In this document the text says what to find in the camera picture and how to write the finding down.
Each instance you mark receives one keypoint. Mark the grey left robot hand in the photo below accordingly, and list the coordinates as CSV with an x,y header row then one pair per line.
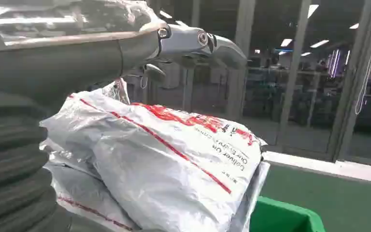
x,y
60,60

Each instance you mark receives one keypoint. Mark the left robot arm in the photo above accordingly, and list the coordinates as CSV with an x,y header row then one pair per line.
x,y
9,166

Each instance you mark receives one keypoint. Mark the plain grey parcel bag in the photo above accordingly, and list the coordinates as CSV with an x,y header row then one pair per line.
x,y
76,189

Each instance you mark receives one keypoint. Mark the grey parcel with red stripe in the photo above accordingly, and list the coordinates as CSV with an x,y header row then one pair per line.
x,y
160,166

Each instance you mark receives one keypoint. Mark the ceiling light panel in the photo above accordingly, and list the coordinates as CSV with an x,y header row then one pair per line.
x,y
319,43
312,10
286,42

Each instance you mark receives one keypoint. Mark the green plastic crate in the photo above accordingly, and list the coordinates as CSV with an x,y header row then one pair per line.
x,y
278,217

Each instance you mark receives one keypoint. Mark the dark glass partition frame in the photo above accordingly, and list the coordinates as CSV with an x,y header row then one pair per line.
x,y
296,80

